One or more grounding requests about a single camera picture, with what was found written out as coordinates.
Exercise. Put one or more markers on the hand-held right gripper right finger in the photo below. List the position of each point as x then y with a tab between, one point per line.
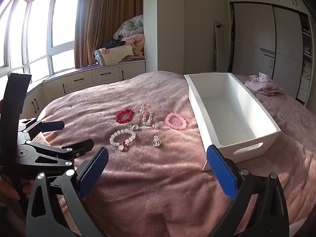
222	172

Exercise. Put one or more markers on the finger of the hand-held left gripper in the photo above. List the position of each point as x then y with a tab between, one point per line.
51	126
81	147

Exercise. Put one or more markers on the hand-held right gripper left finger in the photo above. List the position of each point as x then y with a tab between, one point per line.
95	171

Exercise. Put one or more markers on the white plastic storage box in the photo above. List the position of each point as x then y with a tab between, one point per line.
222	118

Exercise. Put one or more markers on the silver heart pendant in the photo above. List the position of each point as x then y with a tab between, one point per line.
135	127

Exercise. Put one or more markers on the silver flower brooch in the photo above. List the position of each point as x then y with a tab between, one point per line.
155	126

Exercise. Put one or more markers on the person's left hand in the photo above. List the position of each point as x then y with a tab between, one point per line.
9	190

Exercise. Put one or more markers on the pink fleece bed blanket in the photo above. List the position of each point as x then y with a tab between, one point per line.
148	190

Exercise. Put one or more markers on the silver oval pendant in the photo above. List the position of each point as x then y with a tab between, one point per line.
156	142

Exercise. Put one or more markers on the white window seat cabinet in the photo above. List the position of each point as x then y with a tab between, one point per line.
103	75

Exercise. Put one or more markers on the white flower print blanket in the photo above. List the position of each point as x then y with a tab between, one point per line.
113	54

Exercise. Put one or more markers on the pink cartoon print cloth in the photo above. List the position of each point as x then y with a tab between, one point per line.
265	84

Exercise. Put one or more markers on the dark cloth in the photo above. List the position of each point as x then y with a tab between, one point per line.
113	43

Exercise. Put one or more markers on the folded pink plush blanket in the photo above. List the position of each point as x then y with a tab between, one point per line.
137	44

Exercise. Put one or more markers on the brown curtain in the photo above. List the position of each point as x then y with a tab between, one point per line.
103	17

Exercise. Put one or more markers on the white leaning panel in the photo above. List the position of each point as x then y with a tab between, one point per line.
220	49

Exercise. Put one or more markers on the grey knit blanket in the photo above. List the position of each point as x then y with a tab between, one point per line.
130	26

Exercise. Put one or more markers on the white open shelf unit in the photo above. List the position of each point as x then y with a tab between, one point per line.
306	54

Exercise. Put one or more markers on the grey sliding door wardrobe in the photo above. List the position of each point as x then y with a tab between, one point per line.
254	29

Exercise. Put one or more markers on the white frame window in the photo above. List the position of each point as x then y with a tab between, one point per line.
37	29

